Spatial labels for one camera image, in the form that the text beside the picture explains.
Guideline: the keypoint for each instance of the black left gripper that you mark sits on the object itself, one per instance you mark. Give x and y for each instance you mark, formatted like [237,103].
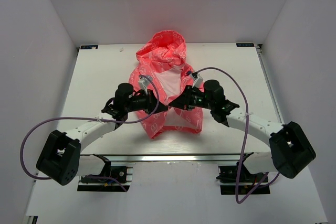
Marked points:
[152,104]

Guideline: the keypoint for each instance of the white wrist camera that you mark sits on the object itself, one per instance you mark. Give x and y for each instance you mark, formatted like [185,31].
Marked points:
[143,82]
[197,79]

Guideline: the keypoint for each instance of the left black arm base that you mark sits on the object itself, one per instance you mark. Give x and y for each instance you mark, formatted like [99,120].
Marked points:
[117,178]

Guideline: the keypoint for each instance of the right blue corner label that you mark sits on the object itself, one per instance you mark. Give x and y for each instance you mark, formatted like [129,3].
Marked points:
[244,44]

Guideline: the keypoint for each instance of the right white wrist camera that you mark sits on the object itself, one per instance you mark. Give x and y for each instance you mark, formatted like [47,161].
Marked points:
[197,79]

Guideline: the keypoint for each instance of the pink patterned hooded jacket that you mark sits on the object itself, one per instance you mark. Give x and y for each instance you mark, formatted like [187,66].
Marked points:
[164,59]

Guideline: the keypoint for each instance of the blue corner label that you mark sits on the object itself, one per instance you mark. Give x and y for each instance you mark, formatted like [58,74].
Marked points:
[244,44]
[89,47]

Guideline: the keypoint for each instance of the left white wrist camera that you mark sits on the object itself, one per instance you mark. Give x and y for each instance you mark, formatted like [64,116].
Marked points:
[143,82]

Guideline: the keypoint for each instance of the aluminium rail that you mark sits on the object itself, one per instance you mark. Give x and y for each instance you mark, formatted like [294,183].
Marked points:
[273,90]
[230,157]

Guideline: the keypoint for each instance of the aluminium right side rail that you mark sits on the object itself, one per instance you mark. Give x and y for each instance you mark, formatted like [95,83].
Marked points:
[273,90]

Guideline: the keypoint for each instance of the left blue corner label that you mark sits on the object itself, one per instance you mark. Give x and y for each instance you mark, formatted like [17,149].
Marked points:
[89,47]

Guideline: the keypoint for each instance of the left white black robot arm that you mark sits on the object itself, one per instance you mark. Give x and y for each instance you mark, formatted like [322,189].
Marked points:
[61,158]

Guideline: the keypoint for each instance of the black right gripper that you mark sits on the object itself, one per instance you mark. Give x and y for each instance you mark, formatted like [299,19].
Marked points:
[184,100]

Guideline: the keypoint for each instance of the aluminium front rail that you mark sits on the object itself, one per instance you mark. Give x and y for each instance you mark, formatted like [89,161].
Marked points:
[230,157]

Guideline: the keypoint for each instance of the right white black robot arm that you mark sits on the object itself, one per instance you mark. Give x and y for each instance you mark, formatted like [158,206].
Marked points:
[231,115]

